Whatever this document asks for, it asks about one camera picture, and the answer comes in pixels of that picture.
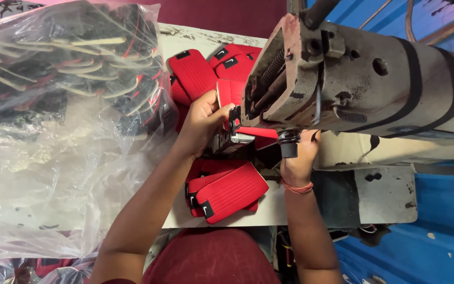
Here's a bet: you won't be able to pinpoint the person's left hand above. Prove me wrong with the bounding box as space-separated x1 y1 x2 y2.
174 90 236 160

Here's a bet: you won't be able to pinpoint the dark grey cloth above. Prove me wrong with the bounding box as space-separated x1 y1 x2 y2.
311 170 362 230

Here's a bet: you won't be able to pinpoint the person's right hand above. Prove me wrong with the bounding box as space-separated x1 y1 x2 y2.
280 130 322 184

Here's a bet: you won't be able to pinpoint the crumpled clear plastic bags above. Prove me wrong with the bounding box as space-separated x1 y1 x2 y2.
0 254 97 284

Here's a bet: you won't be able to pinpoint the clear bag of black shoe parts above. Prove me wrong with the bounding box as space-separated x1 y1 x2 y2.
0 0 178 263

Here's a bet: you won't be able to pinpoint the red thread wrist band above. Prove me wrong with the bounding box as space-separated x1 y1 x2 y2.
282 179 314 194

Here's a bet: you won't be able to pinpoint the person's maroon clothing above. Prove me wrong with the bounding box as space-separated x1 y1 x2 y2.
102 227 282 284

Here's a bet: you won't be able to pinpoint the worn grey industrial sewing machine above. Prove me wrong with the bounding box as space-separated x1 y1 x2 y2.
210 0 454 176

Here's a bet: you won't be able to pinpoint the red padded shoe tongue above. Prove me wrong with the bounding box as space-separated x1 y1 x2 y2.
209 43 263 70
194 173 270 225
185 158 249 184
214 53 257 83
169 74 193 107
167 49 219 102
216 79 279 139
187 169 248 218

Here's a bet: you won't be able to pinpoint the brown cable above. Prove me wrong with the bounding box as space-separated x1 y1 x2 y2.
405 0 417 43

